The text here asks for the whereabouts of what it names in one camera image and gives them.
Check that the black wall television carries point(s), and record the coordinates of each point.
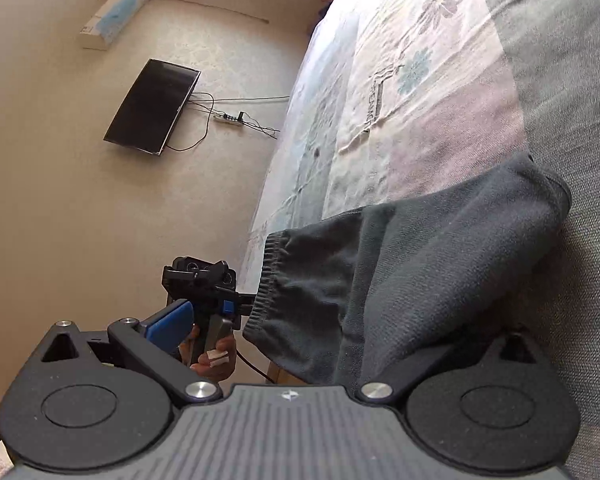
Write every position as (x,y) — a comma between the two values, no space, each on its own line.
(147,115)

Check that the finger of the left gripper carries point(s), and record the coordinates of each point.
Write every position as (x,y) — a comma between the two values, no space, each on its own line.
(238,304)

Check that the white wall air conditioner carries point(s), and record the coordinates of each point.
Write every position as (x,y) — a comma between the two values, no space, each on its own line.
(106,24)

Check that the pastel patchwork bed sheet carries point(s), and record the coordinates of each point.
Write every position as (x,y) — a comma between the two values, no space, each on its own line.
(400,98)

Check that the dark grey trousers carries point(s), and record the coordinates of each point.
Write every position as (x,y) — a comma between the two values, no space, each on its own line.
(342,299)

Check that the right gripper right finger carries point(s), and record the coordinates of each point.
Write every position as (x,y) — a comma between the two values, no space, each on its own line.
(395,380)

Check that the person's left hand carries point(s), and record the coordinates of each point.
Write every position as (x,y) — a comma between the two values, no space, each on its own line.
(217,364)

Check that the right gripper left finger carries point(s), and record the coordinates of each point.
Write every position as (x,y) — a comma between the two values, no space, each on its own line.
(148,348)

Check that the white power strip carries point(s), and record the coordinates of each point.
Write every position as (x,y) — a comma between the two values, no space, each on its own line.
(229,119)

